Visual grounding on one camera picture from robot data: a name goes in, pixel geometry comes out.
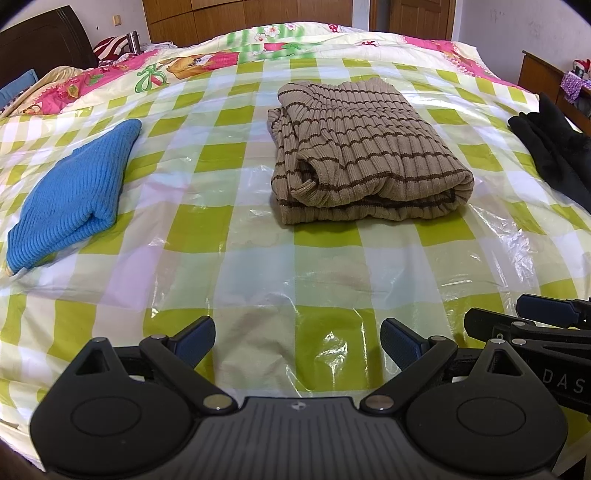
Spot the blue cushion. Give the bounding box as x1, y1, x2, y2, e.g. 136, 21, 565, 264
0, 69, 40, 109

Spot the black garment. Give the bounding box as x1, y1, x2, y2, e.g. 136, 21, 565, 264
507, 92, 591, 210

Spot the purple patterned cloth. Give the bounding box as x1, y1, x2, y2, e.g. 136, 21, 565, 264
560, 73, 591, 104

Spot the checked cartoon print quilt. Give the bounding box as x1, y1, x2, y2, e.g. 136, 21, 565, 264
0, 21, 591, 457

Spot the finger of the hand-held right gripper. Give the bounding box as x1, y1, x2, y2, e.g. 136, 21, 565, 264
516, 293, 591, 330
464, 308, 591, 357

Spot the beige pillow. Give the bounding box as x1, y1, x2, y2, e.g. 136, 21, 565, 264
4, 66, 88, 116

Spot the wooden side cabinet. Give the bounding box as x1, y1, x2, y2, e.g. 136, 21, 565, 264
517, 50, 591, 134

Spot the dark wooden headboard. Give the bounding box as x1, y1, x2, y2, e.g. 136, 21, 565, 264
0, 4, 99, 88

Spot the wooden wardrobe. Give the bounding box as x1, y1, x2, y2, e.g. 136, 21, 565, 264
142, 0, 354, 47

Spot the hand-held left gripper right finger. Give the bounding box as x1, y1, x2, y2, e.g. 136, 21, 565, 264
360, 318, 536, 414

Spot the brown striped knit sweater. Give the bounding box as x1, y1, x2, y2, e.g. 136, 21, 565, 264
268, 78, 475, 225

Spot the blue knit sweater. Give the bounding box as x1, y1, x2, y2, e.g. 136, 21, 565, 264
7, 119, 142, 274

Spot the wooden door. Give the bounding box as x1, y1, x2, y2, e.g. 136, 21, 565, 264
369, 0, 458, 42

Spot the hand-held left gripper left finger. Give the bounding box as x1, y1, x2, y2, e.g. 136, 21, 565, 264
65, 316, 236, 412

